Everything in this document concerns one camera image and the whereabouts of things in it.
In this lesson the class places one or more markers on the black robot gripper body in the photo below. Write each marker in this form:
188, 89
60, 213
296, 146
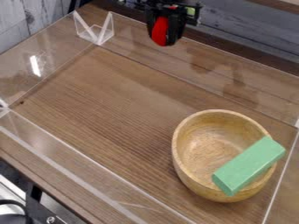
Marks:
163, 5

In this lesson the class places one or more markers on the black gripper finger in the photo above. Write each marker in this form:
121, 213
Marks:
176, 23
151, 15

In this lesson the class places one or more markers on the red toy strawberry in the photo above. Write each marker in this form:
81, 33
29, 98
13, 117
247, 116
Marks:
159, 31

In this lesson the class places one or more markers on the wooden bowl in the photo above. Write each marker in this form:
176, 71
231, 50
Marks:
208, 138

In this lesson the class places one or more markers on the green rectangular block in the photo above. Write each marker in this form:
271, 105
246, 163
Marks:
246, 167

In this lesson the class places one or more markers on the clear acrylic enclosure wall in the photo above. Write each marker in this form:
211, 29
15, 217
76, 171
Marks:
89, 115

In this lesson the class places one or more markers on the black metal table frame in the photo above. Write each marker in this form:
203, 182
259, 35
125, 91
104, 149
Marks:
45, 209

